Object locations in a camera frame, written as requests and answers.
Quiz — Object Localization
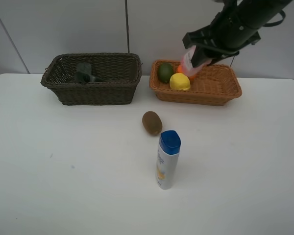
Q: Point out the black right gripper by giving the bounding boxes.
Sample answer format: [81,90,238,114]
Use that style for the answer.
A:
[183,13,261,68]

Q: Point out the pink bottle white cap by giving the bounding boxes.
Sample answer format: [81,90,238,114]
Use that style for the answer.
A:
[181,46,212,77]

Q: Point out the orange mandarin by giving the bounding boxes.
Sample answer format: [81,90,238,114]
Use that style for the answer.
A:
[176,64,196,83]

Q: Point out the yellow lemon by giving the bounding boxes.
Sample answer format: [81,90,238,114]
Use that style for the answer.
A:
[170,73,191,91]

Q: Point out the green avocado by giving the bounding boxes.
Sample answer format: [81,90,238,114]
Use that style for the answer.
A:
[157,62,174,83]

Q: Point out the brown kiwi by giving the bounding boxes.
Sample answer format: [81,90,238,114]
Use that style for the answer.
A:
[142,111,163,136]

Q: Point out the white bottle blue cap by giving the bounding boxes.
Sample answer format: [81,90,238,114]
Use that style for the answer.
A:
[156,130,181,190]

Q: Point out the black pump dispenser bottle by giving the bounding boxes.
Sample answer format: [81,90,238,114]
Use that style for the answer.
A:
[74,63,106,85]

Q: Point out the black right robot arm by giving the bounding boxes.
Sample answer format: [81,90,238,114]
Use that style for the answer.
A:
[182,0,291,72]

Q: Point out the orange wicker basket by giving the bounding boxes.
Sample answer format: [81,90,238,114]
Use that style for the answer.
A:
[149,59,242,106]

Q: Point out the dark brown wicker basket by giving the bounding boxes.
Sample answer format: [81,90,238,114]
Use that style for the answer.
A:
[41,53,142,106]

